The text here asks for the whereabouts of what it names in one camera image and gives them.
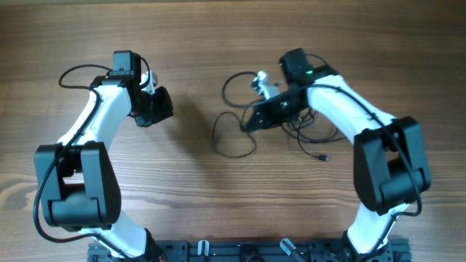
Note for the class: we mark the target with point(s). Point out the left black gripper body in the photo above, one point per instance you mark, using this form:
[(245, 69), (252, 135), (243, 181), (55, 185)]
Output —
[(156, 107)]

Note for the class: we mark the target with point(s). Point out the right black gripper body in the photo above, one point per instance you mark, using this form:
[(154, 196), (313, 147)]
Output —
[(282, 109)]

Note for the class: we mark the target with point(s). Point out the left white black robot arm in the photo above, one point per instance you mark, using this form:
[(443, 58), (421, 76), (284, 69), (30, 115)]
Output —
[(78, 194)]

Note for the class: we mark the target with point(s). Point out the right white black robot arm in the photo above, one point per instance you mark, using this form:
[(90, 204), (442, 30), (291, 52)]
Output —
[(390, 169)]

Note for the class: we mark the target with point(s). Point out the black aluminium base frame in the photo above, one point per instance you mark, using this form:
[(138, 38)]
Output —
[(397, 250)]

